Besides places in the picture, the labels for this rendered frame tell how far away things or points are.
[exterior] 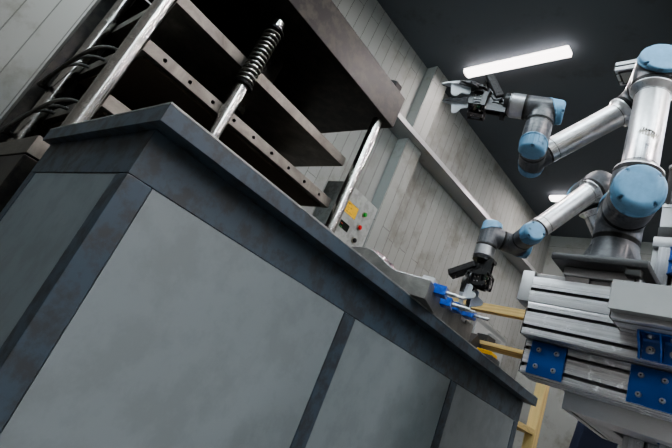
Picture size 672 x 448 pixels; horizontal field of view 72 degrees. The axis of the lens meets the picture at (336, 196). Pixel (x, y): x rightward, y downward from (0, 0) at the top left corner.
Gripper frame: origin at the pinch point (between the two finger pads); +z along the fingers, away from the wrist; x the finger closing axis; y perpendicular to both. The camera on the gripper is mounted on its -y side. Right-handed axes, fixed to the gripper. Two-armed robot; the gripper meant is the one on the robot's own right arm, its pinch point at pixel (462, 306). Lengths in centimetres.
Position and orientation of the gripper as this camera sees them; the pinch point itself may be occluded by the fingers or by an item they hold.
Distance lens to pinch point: 178.8
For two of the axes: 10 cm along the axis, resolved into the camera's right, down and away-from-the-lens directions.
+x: 5.8, 5.2, 6.3
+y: 7.2, 0.3, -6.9
